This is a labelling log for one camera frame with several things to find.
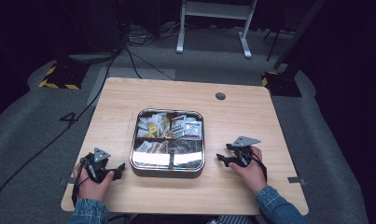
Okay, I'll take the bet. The hand-held gripper cable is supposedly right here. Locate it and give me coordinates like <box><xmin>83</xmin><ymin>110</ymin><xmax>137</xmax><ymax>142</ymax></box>
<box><xmin>71</xmin><ymin>158</ymin><xmax>91</xmax><ymax>208</ymax></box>
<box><xmin>251</xmin><ymin>152</ymin><xmax>269</xmax><ymax>183</ymax></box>

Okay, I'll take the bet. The pile of silver white packets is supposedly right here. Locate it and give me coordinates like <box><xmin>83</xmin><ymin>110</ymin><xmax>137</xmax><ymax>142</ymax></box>
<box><xmin>170</xmin><ymin>115</ymin><xmax>203</xmax><ymax>140</ymax></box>

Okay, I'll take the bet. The right hand-held gripper cable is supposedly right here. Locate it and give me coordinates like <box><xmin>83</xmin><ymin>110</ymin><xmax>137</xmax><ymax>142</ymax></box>
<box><xmin>251</xmin><ymin>152</ymin><xmax>269</xmax><ymax>183</ymax></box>

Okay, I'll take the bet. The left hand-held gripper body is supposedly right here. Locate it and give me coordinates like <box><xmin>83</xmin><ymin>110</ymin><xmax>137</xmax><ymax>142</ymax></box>
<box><xmin>81</xmin><ymin>147</ymin><xmax>115</xmax><ymax>183</ymax></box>

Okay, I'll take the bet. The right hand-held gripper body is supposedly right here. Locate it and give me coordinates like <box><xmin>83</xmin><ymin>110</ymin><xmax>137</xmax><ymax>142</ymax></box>
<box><xmin>229</xmin><ymin>135</ymin><xmax>261</xmax><ymax>168</ymax></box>

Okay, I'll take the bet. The left hand-held gripper cable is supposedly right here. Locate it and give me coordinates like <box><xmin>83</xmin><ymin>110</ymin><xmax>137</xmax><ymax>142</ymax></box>
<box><xmin>71</xmin><ymin>158</ymin><xmax>91</xmax><ymax>208</ymax></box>

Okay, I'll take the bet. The black yellow striped base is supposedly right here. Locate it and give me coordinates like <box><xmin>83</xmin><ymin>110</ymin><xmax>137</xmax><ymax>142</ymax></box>
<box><xmin>38</xmin><ymin>63</ymin><xmax>84</xmax><ymax>91</ymax></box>
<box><xmin>260</xmin><ymin>71</ymin><xmax>302</xmax><ymax>97</ymax></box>

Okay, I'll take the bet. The thin black floor cable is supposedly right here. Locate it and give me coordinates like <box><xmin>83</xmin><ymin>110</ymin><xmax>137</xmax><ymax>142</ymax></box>
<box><xmin>124</xmin><ymin>46</ymin><xmax>176</xmax><ymax>81</ymax></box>

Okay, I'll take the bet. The pile of white yellow packets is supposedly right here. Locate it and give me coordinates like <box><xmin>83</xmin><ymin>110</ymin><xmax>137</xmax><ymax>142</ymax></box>
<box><xmin>137</xmin><ymin>113</ymin><xmax>172</xmax><ymax>140</ymax></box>

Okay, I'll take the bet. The bundle of cables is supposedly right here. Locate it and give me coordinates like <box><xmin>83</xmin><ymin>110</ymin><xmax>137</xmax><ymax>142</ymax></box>
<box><xmin>126</xmin><ymin>22</ymin><xmax>185</xmax><ymax>48</ymax></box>

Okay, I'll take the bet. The person's striped clothing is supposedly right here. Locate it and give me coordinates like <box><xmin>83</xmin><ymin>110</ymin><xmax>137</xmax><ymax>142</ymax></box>
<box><xmin>207</xmin><ymin>214</ymin><xmax>253</xmax><ymax>224</ymax></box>

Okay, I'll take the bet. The person's right hand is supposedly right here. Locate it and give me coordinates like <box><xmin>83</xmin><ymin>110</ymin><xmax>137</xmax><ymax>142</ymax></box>
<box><xmin>230</xmin><ymin>146</ymin><xmax>268</xmax><ymax>195</ymax></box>

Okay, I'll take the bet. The black slanted stand pole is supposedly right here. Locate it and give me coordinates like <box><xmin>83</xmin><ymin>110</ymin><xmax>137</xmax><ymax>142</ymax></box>
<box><xmin>272</xmin><ymin>0</ymin><xmax>327</xmax><ymax>71</ymax></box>

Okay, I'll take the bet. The long black floor cable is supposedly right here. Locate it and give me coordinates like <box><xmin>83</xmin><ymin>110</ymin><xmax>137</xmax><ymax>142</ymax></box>
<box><xmin>0</xmin><ymin>46</ymin><xmax>123</xmax><ymax>209</ymax></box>

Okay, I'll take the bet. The square metal compartment tray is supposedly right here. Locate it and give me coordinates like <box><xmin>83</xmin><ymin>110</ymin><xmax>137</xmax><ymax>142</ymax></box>
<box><xmin>129</xmin><ymin>107</ymin><xmax>206</xmax><ymax>175</ymax></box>

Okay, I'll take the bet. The person's left hand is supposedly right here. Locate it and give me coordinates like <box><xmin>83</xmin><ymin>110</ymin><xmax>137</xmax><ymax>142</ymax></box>
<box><xmin>73</xmin><ymin>162</ymin><xmax>115</xmax><ymax>202</ymax></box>

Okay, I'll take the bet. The pile of brown stick packets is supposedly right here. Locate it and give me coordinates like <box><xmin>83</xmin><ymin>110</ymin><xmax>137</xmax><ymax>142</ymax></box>
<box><xmin>137</xmin><ymin>140</ymin><xmax>170</xmax><ymax>155</ymax></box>

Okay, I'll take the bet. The white metal stand frame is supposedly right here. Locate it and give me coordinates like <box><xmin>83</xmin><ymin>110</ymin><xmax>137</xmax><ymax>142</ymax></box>
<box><xmin>175</xmin><ymin>0</ymin><xmax>258</xmax><ymax>60</ymax></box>

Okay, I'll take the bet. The grey flat stand base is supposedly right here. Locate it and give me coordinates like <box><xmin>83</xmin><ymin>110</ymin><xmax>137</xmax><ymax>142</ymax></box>
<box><xmin>68</xmin><ymin>51</ymin><xmax>116</xmax><ymax>63</ymax></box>

